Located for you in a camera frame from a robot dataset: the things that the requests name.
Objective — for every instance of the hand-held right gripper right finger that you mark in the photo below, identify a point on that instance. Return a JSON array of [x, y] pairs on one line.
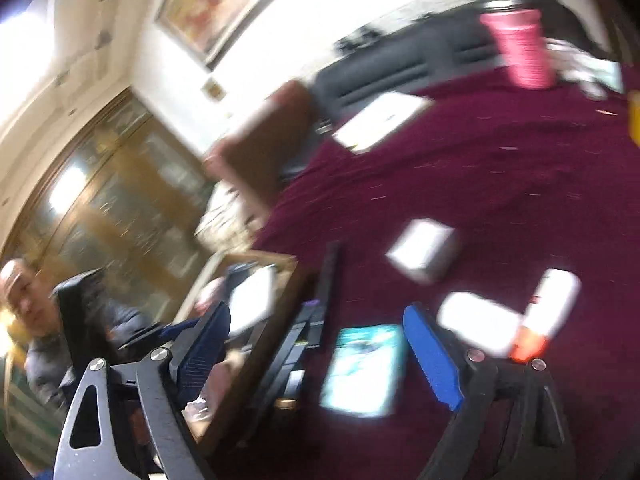
[[435, 360]]

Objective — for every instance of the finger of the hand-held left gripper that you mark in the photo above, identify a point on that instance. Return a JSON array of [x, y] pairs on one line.
[[160, 331]]

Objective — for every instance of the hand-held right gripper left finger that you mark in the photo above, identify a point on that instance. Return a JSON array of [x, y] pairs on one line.
[[205, 350]]

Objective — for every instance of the long cardboard box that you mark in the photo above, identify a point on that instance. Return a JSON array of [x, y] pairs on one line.
[[255, 350]]

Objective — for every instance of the white packet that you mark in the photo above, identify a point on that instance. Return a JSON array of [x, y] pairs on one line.
[[475, 322]]

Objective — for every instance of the teal tissue packet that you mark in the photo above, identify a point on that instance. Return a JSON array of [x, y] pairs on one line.
[[365, 370]]

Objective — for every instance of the black foil packet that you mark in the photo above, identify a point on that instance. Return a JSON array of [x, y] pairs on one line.
[[285, 370]]

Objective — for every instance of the white red medicine box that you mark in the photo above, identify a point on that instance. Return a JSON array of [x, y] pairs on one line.
[[420, 250]]

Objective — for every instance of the white bottle with orange cap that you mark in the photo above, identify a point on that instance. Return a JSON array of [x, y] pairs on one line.
[[550, 305]]

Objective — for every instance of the seated person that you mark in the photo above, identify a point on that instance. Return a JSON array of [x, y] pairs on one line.
[[45, 360]]

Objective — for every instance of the person's head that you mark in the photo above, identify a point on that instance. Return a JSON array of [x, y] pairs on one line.
[[20, 290]]

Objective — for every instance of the wooden glass-door cabinet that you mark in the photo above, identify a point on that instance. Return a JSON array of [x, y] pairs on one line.
[[110, 185]]

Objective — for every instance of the brown armchair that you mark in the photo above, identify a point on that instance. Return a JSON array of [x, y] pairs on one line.
[[265, 150]]

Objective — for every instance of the white notebook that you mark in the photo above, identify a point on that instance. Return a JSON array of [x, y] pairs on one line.
[[380, 120]]

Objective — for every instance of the black leather sofa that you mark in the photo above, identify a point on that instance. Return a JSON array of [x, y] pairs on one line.
[[400, 60]]

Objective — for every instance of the yellow tape roll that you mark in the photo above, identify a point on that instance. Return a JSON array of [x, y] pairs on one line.
[[634, 120]]

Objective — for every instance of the bottle in pink sleeve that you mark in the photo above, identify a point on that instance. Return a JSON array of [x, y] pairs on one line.
[[520, 50]]

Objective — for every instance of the black clamp device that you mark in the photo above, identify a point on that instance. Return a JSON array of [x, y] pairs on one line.
[[366, 37], [345, 45]]

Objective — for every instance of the white cloth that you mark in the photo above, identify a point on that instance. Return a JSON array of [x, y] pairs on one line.
[[585, 67]]

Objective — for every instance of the small wall plaque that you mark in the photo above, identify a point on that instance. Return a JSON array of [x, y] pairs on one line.
[[214, 89]]

